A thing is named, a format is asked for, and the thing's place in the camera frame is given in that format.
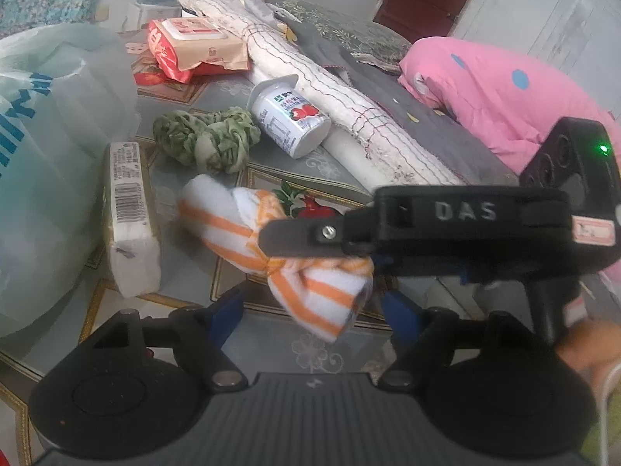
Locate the white water dispenser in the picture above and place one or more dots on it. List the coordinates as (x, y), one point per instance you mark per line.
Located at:
(139, 15)

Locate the pink plush pillow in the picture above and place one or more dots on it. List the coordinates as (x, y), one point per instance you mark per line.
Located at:
(510, 102)

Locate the green floral pillow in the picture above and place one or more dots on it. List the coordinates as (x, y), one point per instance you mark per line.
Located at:
(367, 41)

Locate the orange white striped socks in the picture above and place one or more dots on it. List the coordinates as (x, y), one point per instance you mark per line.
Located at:
(323, 295)

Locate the grey blanket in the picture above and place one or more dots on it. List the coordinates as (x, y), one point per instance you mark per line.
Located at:
(444, 138)

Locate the gold tissue pack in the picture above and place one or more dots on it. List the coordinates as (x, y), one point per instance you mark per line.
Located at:
(130, 228)

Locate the person right hand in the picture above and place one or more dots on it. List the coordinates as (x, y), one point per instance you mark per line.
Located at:
(591, 347)

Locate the white striped rolled blanket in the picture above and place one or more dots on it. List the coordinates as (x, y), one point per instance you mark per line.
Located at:
(364, 139)

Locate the white yogurt cup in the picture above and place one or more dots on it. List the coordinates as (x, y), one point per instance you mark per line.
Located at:
(296, 124)

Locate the pink wet wipes pack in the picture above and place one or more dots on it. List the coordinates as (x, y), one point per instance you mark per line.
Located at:
(189, 47)

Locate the translucent plastic bag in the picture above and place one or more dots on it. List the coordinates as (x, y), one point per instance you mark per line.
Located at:
(67, 92)

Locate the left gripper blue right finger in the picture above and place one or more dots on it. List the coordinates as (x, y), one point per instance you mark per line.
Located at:
(423, 339)

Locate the green scrunched cloth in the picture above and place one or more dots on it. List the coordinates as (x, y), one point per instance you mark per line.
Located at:
(208, 141)

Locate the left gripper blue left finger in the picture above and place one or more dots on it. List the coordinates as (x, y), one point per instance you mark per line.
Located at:
(201, 334)

